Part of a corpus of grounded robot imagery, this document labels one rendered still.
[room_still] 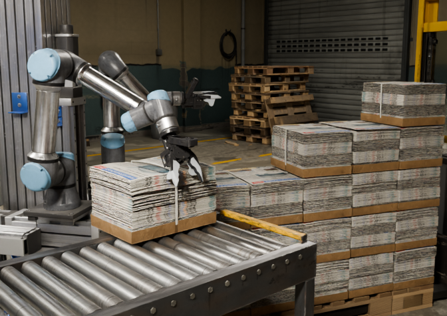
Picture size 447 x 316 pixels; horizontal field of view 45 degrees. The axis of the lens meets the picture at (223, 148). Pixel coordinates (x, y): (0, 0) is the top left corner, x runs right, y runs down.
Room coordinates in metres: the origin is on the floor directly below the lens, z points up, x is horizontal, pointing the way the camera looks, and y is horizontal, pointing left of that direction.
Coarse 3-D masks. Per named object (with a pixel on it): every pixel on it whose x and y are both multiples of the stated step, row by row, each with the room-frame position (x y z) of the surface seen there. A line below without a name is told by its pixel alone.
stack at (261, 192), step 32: (224, 192) 2.48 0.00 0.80; (256, 192) 2.54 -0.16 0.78; (288, 192) 2.62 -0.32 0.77; (320, 192) 2.68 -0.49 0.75; (352, 192) 2.75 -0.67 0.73; (384, 192) 2.82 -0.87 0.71; (288, 224) 2.63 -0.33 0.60; (320, 224) 2.67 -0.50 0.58; (352, 224) 2.75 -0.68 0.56; (384, 224) 2.82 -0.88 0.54; (384, 256) 2.82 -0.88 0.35; (288, 288) 2.62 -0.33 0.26; (320, 288) 2.68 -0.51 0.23; (352, 288) 2.75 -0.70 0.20
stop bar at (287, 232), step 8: (232, 216) 2.05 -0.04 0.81; (240, 216) 2.02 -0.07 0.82; (248, 216) 2.02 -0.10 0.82; (256, 224) 1.95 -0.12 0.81; (264, 224) 1.92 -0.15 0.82; (272, 224) 1.92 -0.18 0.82; (280, 232) 1.86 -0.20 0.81; (288, 232) 1.83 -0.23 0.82; (296, 232) 1.83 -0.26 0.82; (304, 240) 1.80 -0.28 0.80
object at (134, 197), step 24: (96, 168) 1.91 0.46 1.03; (120, 168) 1.91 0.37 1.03; (144, 168) 1.93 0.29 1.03; (96, 192) 1.92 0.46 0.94; (120, 192) 1.80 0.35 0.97; (144, 192) 1.78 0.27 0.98; (168, 192) 1.84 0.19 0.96; (96, 216) 1.93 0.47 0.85; (120, 216) 1.80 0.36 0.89; (144, 216) 1.78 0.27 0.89; (168, 216) 1.85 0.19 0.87
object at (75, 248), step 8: (216, 216) 2.13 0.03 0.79; (88, 240) 1.80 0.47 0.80; (96, 240) 1.80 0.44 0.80; (104, 240) 1.80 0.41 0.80; (112, 240) 1.81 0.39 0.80; (56, 248) 1.72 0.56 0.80; (64, 248) 1.72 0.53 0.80; (72, 248) 1.72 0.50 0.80; (80, 248) 1.73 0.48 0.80; (24, 256) 1.64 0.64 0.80; (32, 256) 1.64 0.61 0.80; (40, 256) 1.64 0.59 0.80; (56, 256) 1.67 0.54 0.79; (0, 264) 1.58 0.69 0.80; (8, 264) 1.58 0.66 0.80; (16, 264) 1.59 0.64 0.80; (40, 264) 1.64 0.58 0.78
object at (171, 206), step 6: (132, 162) 2.06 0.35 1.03; (138, 162) 2.05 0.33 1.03; (144, 162) 2.04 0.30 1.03; (150, 168) 1.93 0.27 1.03; (156, 168) 1.93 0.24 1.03; (162, 168) 1.92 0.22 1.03; (180, 174) 1.88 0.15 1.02; (180, 180) 1.88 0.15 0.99; (174, 186) 1.86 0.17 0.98; (180, 186) 1.88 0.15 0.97; (174, 192) 1.86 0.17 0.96; (180, 192) 1.88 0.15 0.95; (174, 198) 1.86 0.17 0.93; (180, 198) 1.88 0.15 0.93; (174, 204) 1.87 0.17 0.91; (180, 204) 1.88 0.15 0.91; (168, 210) 1.85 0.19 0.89; (174, 210) 1.87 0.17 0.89; (180, 210) 1.88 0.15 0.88; (174, 216) 1.86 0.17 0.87; (180, 216) 1.88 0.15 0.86
